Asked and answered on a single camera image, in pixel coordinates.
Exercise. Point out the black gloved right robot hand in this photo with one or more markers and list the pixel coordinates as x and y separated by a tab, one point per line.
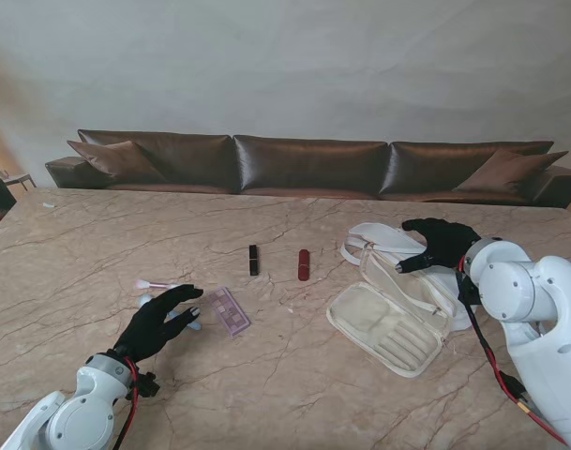
446	244

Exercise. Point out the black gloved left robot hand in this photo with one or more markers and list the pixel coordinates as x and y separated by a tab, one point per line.
149	328

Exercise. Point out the purple eyeshadow palette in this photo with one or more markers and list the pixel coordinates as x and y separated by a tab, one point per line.
229	313

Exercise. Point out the cream white cosmetics bag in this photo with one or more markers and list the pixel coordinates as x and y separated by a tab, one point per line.
383	323

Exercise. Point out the black lipstick tube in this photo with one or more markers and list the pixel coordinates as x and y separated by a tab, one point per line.
254	262

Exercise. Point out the red lipstick tube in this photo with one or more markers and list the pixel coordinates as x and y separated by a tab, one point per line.
304	266

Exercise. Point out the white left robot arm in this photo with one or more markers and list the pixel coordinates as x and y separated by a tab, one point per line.
74	412

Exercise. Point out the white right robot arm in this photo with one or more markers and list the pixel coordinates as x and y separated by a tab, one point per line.
538	319

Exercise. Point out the pink makeup brush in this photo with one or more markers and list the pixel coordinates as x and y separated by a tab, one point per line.
156	284

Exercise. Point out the brown sofa pillow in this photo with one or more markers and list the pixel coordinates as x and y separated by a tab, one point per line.
114	159
507	171

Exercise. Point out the brown leather sofa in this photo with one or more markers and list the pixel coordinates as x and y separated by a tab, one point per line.
308	164

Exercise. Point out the grey side chair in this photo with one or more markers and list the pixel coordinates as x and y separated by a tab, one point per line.
18	177

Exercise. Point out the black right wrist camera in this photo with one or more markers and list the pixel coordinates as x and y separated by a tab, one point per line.
465	288

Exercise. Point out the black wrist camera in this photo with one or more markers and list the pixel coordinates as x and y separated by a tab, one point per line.
148	385
465	288

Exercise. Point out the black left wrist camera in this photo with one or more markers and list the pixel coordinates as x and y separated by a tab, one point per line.
148	385

